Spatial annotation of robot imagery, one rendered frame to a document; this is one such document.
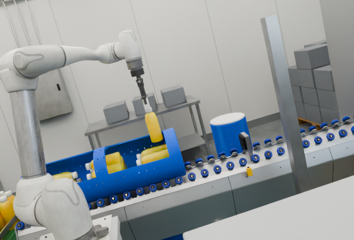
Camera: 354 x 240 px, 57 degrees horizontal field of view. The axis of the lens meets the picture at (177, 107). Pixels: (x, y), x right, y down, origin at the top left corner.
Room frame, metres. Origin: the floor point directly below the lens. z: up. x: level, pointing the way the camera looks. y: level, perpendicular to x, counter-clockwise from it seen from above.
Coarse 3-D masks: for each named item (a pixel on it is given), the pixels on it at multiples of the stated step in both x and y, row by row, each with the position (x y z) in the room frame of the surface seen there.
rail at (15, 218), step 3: (15, 216) 1.79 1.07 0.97; (12, 219) 1.75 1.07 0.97; (15, 219) 1.78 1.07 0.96; (9, 222) 1.71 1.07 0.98; (12, 222) 1.74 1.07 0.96; (6, 225) 1.68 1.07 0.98; (9, 225) 1.70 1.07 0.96; (12, 225) 1.73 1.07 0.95; (3, 228) 1.65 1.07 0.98; (6, 228) 1.66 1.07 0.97; (9, 228) 1.69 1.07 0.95; (3, 231) 1.63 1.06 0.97; (6, 231) 1.65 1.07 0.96; (0, 234) 1.59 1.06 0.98; (3, 234) 1.62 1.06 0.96; (0, 237) 1.58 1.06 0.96
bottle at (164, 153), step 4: (156, 152) 1.75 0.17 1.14; (160, 152) 1.74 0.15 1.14; (164, 152) 1.73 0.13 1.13; (168, 152) 1.73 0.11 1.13; (144, 156) 1.74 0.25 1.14; (148, 156) 1.73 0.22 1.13; (152, 156) 1.73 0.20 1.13; (156, 156) 1.72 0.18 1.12; (160, 156) 1.72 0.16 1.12; (164, 156) 1.72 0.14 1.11; (168, 156) 1.72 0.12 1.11; (140, 160) 1.74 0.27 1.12; (144, 160) 1.72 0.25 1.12; (148, 160) 1.72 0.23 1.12; (152, 160) 1.72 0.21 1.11; (156, 160) 1.72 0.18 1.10; (140, 164) 1.73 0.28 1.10
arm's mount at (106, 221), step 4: (108, 216) 1.41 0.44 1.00; (96, 220) 1.40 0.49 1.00; (100, 220) 1.39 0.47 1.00; (104, 220) 1.38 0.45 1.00; (108, 220) 1.37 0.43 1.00; (96, 224) 1.36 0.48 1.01; (100, 224) 1.35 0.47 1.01; (104, 224) 1.34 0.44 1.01; (108, 224) 1.33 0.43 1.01; (44, 236) 1.37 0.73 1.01; (48, 236) 1.36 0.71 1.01; (52, 236) 1.35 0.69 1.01; (104, 236) 1.23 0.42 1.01; (108, 236) 1.22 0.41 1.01
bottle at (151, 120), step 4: (148, 112) 1.79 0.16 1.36; (152, 112) 1.80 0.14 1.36; (148, 116) 1.78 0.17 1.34; (152, 116) 1.78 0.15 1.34; (148, 120) 1.78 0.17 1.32; (152, 120) 1.77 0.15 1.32; (156, 120) 1.79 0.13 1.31; (148, 124) 1.78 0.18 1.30; (152, 124) 1.77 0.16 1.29; (156, 124) 1.78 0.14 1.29; (148, 128) 1.79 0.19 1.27; (152, 128) 1.77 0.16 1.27; (156, 128) 1.78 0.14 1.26; (160, 128) 1.81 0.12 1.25; (152, 132) 1.77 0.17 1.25; (156, 132) 1.77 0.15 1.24; (160, 132) 1.79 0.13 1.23; (152, 136) 1.78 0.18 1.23; (156, 136) 1.77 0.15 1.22; (160, 136) 1.78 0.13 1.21; (152, 140) 1.78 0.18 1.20; (156, 140) 1.77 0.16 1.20; (160, 140) 1.78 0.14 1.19
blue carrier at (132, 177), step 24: (120, 144) 1.86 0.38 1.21; (144, 144) 1.92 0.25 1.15; (168, 144) 1.70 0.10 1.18; (48, 168) 1.88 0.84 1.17; (72, 168) 1.91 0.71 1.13; (96, 168) 1.67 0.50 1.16; (144, 168) 1.66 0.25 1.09; (168, 168) 1.67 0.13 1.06; (96, 192) 1.66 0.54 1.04; (120, 192) 1.70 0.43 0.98
